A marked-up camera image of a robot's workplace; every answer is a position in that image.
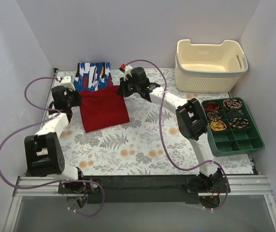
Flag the blue patterned trousers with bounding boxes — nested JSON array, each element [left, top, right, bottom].
[[73, 62, 113, 92]]

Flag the red garment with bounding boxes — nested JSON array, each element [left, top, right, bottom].
[[80, 86, 130, 132]]

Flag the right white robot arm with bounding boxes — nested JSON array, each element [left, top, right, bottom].
[[117, 65, 223, 192]]

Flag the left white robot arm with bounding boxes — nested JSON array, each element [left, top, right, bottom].
[[24, 84, 86, 193]]

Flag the cream plastic laundry basket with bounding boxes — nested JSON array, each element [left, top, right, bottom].
[[174, 39, 248, 93]]

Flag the floral table mat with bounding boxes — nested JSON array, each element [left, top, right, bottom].
[[30, 68, 254, 176]]

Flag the red black rolled belt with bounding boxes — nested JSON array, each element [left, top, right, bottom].
[[203, 102, 220, 111]]

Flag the dark brown rolled belt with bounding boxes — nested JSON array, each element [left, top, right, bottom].
[[207, 111, 222, 121]]

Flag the yellow rolled belt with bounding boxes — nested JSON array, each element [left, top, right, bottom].
[[210, 120, 227, 131]]

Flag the brown patterned rolled belt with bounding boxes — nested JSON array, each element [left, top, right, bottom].
[[222, 99, 243, 110]]

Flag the green compartment tray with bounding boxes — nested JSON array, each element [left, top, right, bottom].
[[202, 98, 265, 157]]

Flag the black spotted rolled belt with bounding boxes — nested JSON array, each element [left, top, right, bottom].
[[229, 118, 249, 129]]

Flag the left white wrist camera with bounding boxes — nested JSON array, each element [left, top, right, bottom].
[[57, 76, 75, 91]]

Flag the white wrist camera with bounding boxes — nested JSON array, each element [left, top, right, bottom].
[[119, 64, 133, 81], [57, 76, 75, 91]]

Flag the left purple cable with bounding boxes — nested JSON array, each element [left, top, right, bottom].
[[0, 76, 105, 216]]

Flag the purple cable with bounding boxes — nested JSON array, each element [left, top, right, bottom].
[[0, 76, 105, 216], [125, 59, 231, 211]]

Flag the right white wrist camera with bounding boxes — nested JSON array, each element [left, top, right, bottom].
[[119, 64, 133, 81]]

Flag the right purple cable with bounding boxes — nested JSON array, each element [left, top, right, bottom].
[[125, 59, 231, 211]]

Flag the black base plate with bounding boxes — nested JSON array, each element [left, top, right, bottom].
[[58, 175, 232, 205]]

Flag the aluminium rail frame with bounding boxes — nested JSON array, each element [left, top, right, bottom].
[[16, 175, 273, 195]]

